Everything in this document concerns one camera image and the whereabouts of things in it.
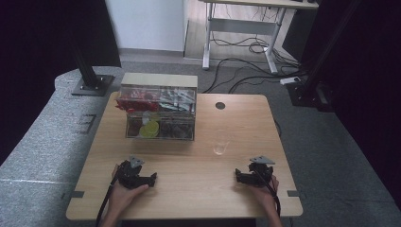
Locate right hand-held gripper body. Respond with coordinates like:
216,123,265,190
248,155,276,187

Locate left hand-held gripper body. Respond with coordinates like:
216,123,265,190
117,155,149,190

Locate clear glass cup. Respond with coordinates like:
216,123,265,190
212,129,231,156

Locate yellow dried lemon slices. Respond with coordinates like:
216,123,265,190
139,120,161,139

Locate clear acrylic organizer box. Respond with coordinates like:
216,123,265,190
115,72,200,142

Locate person's right hand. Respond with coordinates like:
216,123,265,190
250,175,280,215

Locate person's left hand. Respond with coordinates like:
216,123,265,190
105,182,150,218

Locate pile of red packets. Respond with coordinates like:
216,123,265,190
115,89,160,114

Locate pile of silver packets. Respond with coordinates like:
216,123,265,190
158,88,197,112

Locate black stand base block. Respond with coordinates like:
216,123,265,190
286,79,335,113

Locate white power strip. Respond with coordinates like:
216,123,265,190
279,76,302,86

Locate black computer tower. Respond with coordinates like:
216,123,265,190
281,9,314,62

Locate black curtain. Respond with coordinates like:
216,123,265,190
301,0,401,211

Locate white standing desk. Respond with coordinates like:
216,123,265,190
198,0,320,76

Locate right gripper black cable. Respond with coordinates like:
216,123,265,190
256,171,282,218

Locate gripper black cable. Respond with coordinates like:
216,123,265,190
256,171,282,218
96,171,122,227

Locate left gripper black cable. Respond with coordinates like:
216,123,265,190
96,171,122,227

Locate long black floor cables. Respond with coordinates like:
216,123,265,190
201,57,308,95

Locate black stand base plate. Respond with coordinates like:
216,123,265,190
71,74,115,97

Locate black metal stand post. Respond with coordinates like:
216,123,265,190
302,0,362,93
67,18,100,91

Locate coiled black floor cables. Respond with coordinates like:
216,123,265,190
210,31,301,69

